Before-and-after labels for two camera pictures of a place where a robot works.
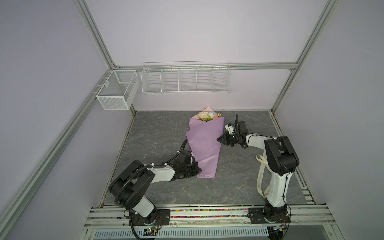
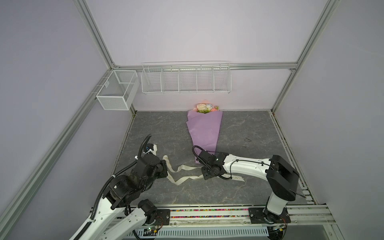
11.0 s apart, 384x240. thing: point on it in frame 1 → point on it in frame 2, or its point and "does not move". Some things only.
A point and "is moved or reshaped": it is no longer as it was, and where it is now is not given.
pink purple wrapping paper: x=204 y=135 is moved or reshaped
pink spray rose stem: x=219 y=115 → x=216 y=108
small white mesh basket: x=119 y=90 does not move
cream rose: x=203 y=116 → x=201 y=107
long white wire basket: x=188 y=77 does not move
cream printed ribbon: x=260 y=174 → x=175 y=182
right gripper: x=224 y=140 → x=205 y=174
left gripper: x=196 y=169 → x=162 y=165
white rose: x=211 y=115 → x=209 y=106
